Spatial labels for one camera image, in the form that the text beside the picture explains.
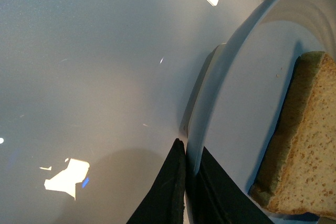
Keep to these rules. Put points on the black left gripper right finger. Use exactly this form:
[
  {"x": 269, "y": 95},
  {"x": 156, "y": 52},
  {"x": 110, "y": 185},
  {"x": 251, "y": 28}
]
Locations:
[{"x": 215, "y": 198}]

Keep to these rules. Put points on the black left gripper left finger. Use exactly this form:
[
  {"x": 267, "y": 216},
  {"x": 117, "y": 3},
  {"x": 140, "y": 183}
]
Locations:
[{"x": 164, "y": 203}]

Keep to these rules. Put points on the brown bread slice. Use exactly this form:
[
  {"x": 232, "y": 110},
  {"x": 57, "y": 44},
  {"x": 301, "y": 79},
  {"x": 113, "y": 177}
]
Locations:
[{"x": 297, "y": 173}]

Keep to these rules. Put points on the grey round plate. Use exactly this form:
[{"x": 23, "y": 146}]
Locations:
[{"x": 240, "y": 98}]

